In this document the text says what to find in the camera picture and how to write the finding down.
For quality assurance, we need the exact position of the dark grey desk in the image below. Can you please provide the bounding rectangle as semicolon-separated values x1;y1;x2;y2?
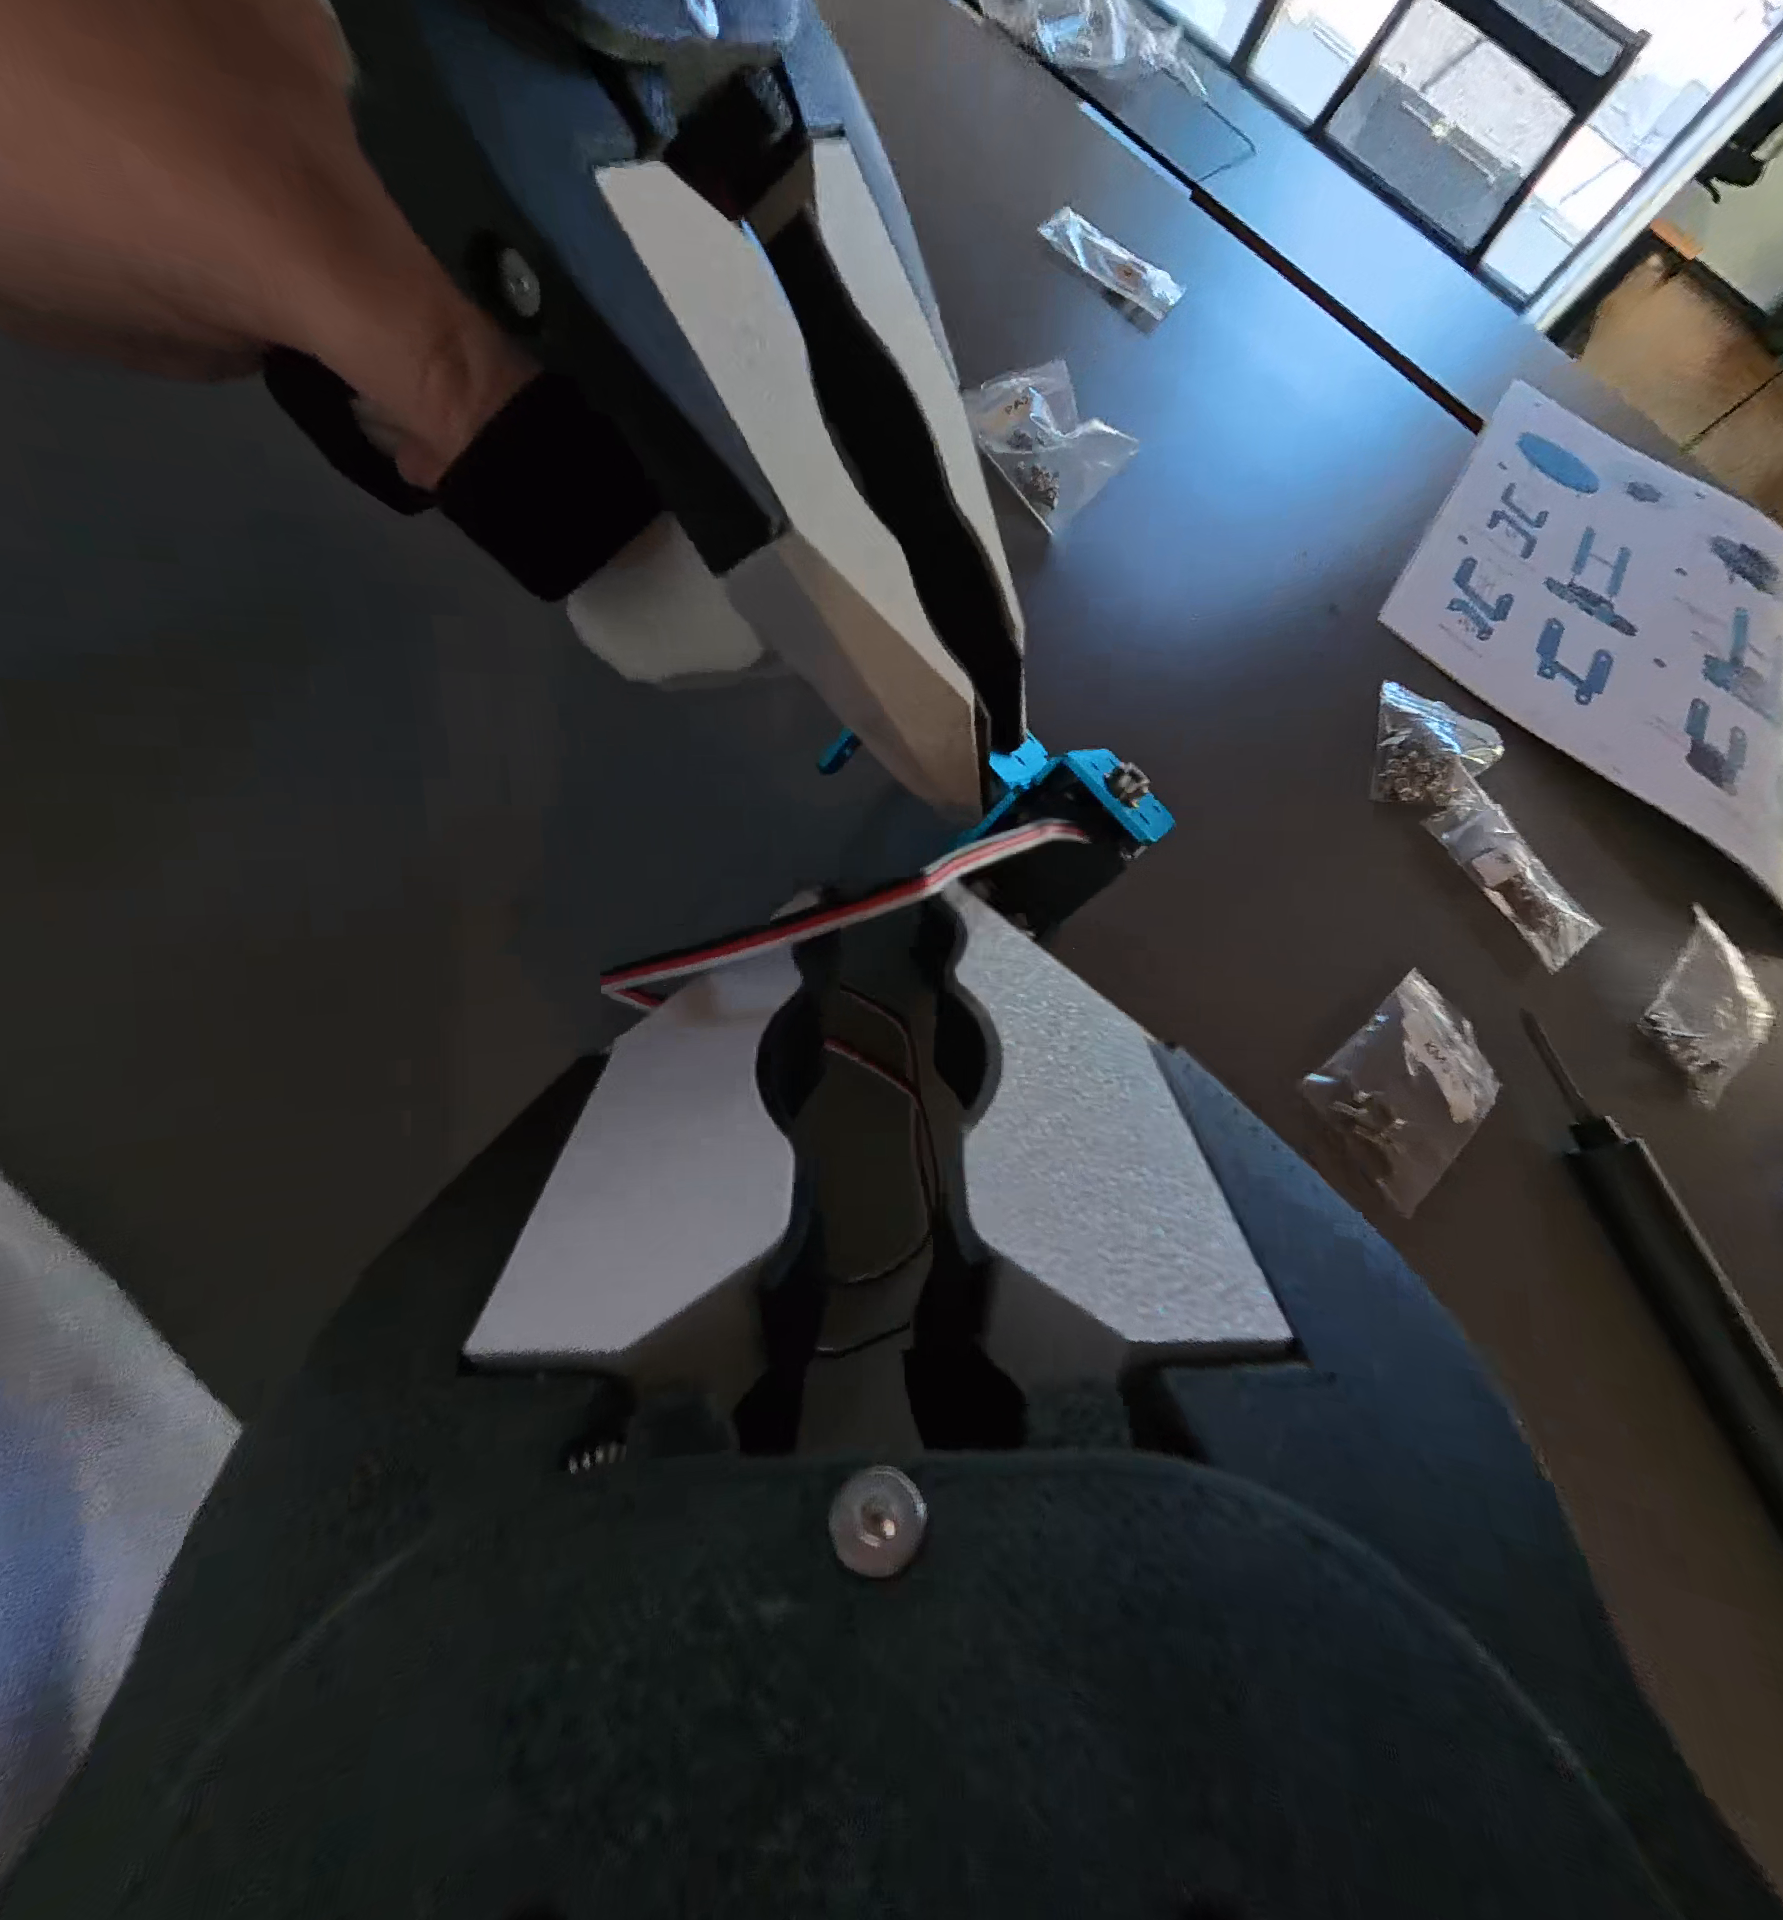
0;0;1783;1920

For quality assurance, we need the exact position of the clear bag of silver screws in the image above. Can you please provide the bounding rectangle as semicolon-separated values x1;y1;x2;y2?
1374;681;1507;812

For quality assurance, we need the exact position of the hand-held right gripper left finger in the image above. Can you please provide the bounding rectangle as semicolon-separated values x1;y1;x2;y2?
463;895;836;1454

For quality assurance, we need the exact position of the assembly instruction booklet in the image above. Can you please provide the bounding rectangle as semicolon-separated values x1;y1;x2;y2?
1379;380;1783;992

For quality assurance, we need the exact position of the clear plastic parts bag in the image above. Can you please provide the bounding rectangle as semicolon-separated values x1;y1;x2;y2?
1423;794;1603;971
1038;206;1186;325
1637;904;1779;1109
963;359;1142;535

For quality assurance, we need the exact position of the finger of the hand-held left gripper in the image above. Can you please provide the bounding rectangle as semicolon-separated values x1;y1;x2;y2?
792;129;1031;748
593;157;987;822

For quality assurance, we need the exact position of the large office window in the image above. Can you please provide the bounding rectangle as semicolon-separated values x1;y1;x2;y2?
1146;0;1783;303

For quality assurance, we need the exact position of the red white black servo cable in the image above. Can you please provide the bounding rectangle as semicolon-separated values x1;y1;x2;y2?
598;822;1096;1359

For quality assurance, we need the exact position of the black office chair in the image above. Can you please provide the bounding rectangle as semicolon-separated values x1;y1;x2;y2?
1692;96;1783;198

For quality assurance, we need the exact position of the labelled clear bag of screws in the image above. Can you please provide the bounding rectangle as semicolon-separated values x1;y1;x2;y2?
1300;967;1500;1218

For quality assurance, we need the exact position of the person's white shirt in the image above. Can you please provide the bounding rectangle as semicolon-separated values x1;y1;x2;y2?
0;1118;243;1920

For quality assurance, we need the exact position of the crumpled clear plastic wrap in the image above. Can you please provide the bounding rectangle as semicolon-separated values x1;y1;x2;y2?
973;0;1209;76

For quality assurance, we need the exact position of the person's left hand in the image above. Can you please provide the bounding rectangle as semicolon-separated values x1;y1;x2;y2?
0;0;542;490

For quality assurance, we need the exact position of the grey desk with cable tray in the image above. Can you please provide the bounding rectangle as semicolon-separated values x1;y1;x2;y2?
937;0;1567;429

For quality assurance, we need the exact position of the black screwdriver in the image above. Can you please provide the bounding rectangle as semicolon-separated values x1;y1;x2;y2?
1518;1009;1783;1614

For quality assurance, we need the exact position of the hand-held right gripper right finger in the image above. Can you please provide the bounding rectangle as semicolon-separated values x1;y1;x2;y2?
906;886;1299;1454

